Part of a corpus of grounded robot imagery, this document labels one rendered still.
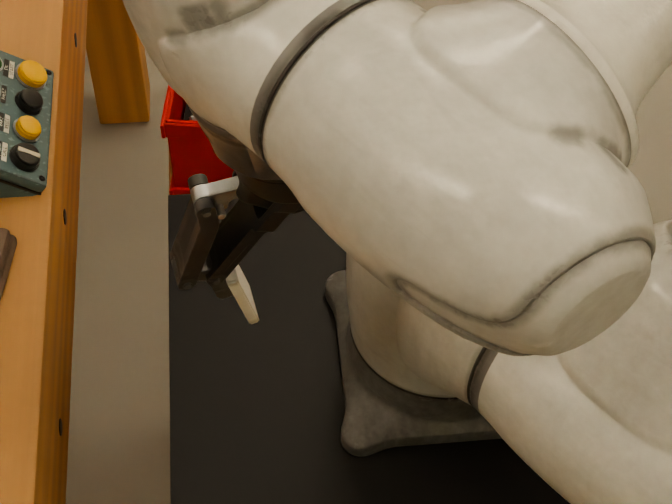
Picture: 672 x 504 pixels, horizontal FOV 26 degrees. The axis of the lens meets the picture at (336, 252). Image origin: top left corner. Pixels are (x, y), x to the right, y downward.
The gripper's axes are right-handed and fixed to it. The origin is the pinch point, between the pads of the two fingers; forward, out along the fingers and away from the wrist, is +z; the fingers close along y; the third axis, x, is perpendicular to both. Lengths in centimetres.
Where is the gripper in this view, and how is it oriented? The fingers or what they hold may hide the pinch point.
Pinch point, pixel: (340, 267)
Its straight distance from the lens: 99.4
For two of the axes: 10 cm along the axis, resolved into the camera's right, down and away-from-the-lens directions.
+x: 2.7, 8.5, -4.5
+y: -9.5, 3.1, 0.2
